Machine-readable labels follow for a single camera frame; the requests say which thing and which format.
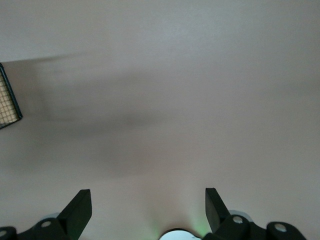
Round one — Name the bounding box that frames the black wire mesh basket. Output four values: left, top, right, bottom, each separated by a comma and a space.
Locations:
0, 62, 23, 130

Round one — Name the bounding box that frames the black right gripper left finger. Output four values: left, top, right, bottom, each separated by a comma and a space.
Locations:
0, 188, 93, 240

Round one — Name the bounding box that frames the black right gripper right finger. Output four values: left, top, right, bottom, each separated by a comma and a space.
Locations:
204, 187, 309, 240

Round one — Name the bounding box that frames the brown table cover sheet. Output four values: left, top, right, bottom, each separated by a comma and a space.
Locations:
0, 0, 320, 240

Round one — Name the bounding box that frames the light wooden board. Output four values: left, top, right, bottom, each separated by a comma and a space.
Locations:
0, 72, 19, 125

